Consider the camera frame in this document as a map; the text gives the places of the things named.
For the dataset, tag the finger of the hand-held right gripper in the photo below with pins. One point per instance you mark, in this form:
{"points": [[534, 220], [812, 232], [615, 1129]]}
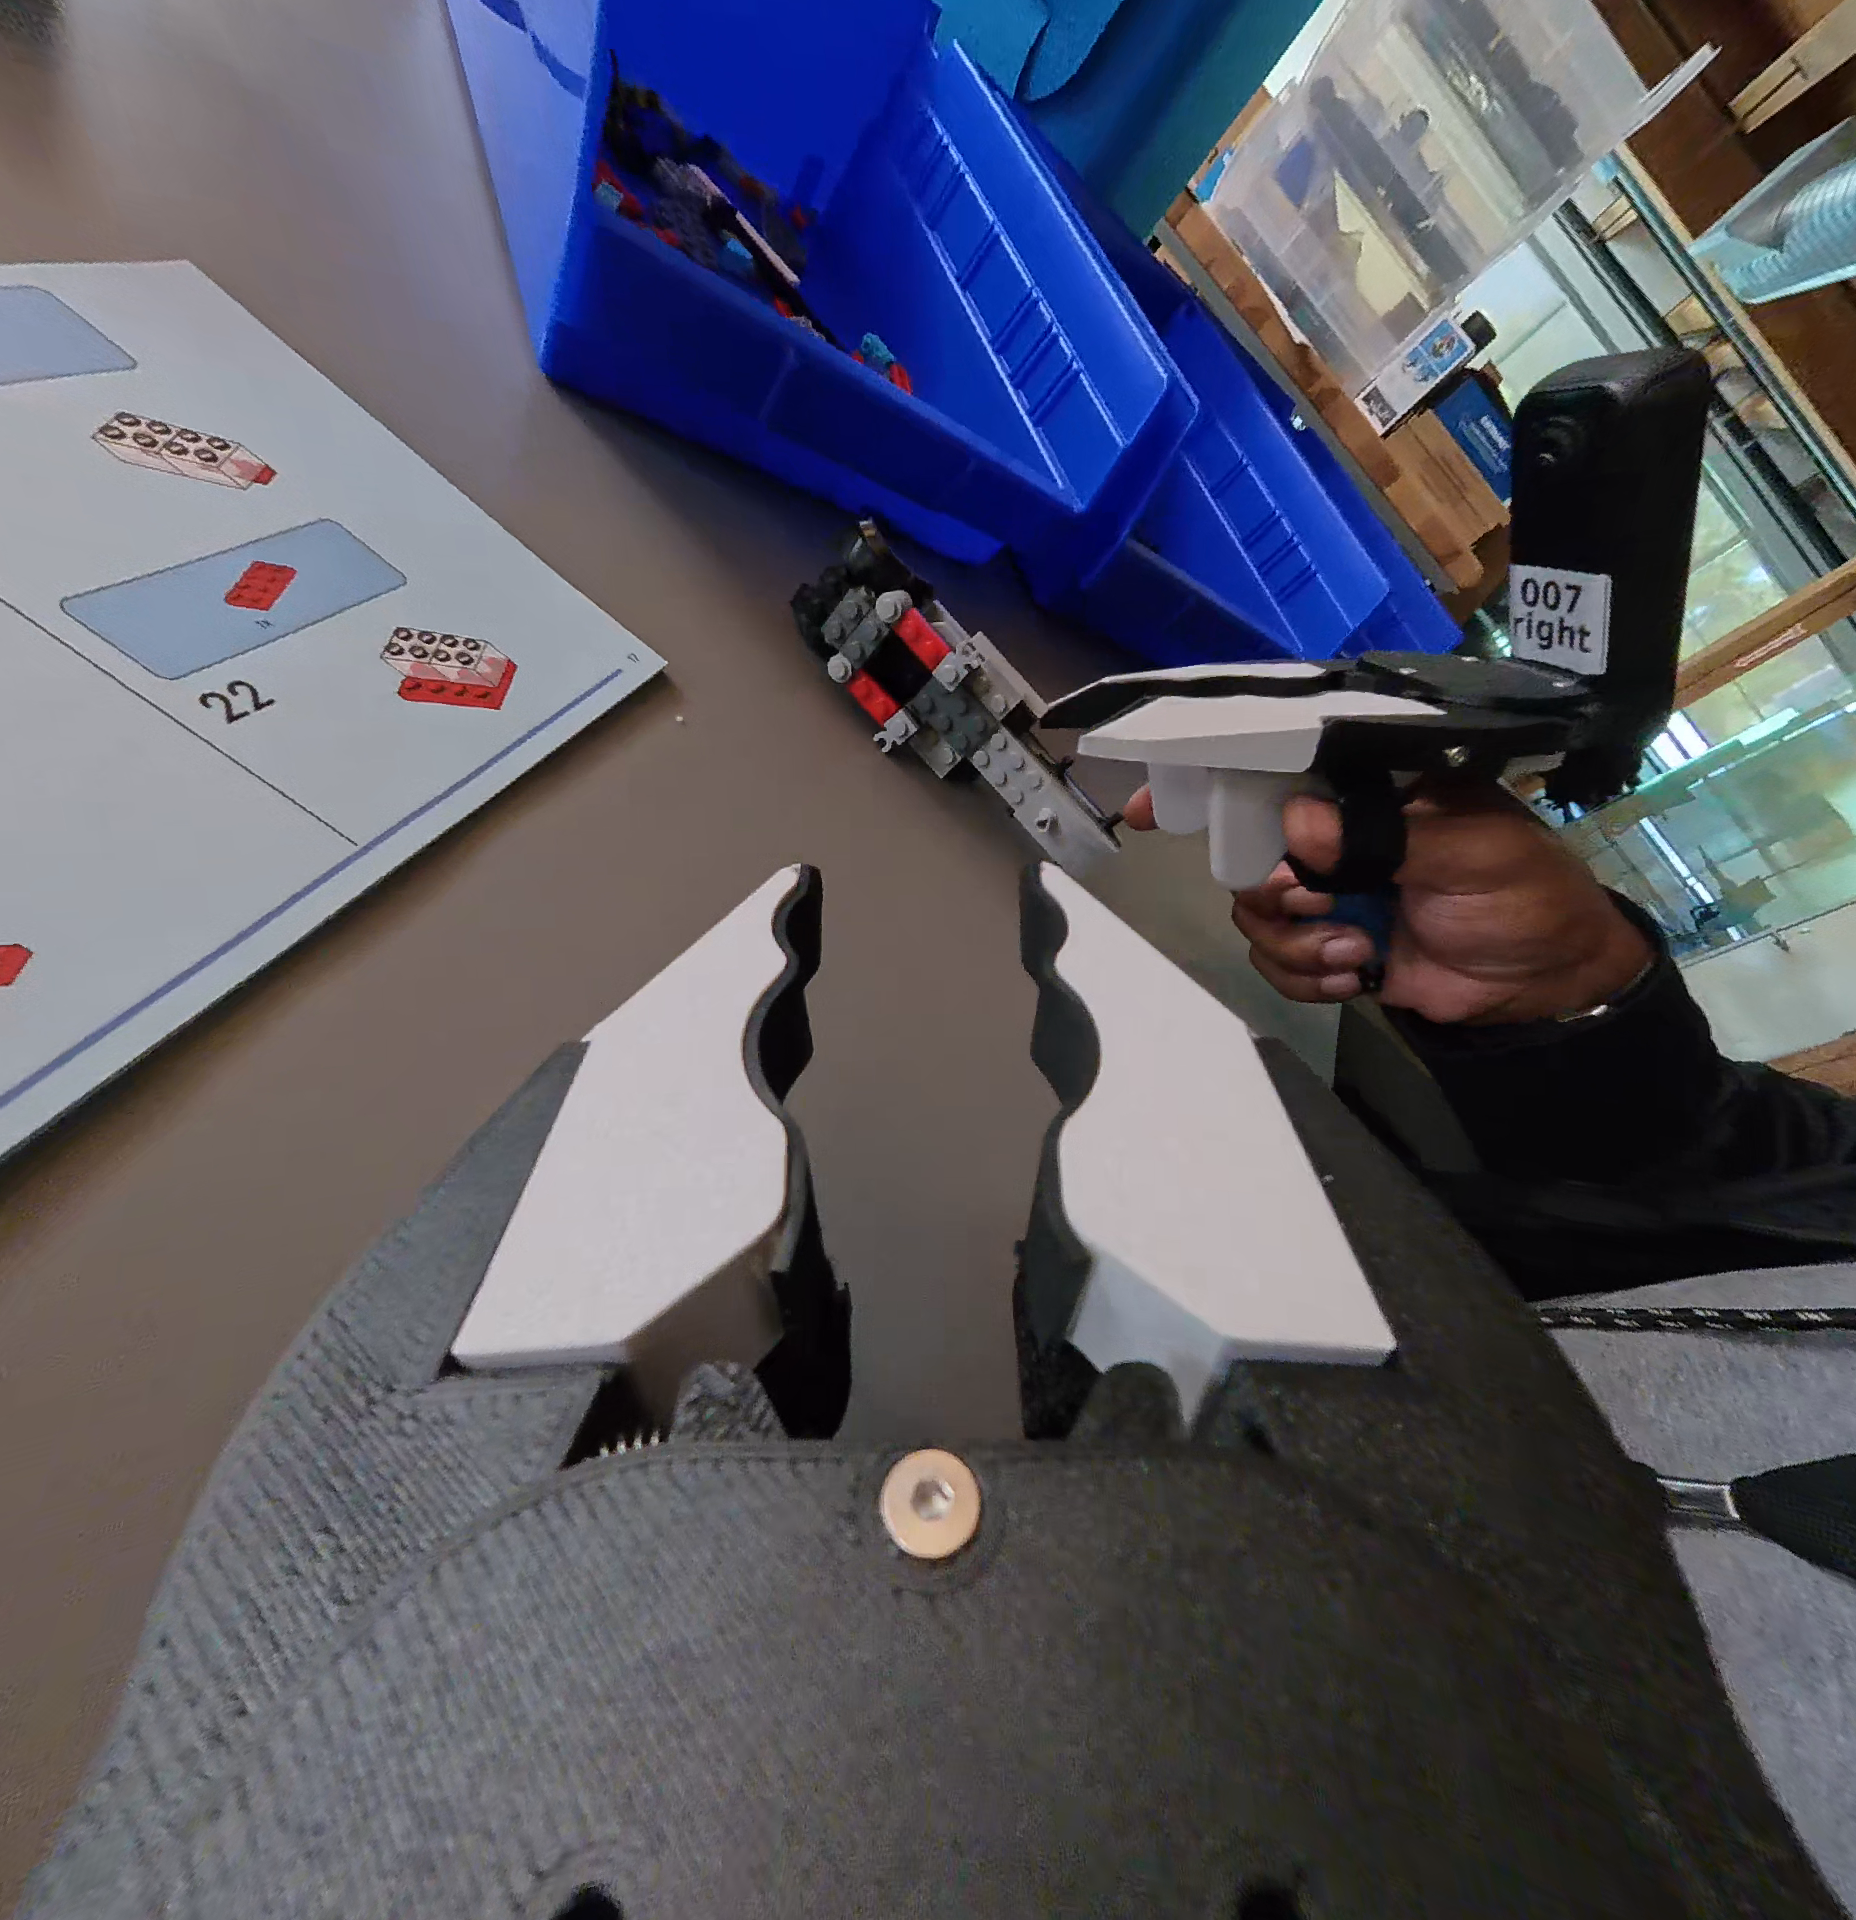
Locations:
{"points": [[1213, 738], [1200, 688]]}

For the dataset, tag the pile of toy bricks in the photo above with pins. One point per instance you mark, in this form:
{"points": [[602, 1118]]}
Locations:
{"points": [[718, 210]]}

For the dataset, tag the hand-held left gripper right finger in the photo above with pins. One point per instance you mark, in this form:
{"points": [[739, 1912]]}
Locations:
{"points": [[1213, 1200]]}

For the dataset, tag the person's grey hoodie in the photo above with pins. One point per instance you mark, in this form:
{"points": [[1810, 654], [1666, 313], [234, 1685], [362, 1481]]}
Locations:
{"points": [[1768, 1648]]}

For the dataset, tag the printed instruction sheet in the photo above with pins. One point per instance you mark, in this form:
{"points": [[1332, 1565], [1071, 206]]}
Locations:
{"points": [[194, 720]]}

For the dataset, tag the silver air duct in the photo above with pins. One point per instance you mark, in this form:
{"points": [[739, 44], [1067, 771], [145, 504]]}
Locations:
{"points": [[1804, 218]]}

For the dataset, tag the blue product box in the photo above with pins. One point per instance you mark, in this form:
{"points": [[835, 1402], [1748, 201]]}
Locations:
{"points": [[1474, 438]]}

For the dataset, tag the clear plastic drawer stack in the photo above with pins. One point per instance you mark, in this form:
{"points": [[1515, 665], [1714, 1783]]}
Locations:
{"points": [[1408, 164]]}

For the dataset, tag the person's right hand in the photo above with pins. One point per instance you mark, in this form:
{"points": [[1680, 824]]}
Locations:
{"points": [[1500, 917]]}

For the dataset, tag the grey toy brick vehicle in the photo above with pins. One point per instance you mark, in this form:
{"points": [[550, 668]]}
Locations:
{"points": [[944, 704]]}

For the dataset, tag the blue felt bag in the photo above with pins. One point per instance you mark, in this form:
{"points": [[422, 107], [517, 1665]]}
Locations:
{"points": [[1139, 77]]}

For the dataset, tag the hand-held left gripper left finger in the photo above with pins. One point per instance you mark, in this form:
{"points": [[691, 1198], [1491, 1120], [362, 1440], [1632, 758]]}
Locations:
{"points": [[627, 1200]]}

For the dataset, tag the grey desk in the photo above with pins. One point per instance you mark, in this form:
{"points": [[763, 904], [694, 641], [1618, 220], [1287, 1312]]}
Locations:
{"points": [[418, 148]]}

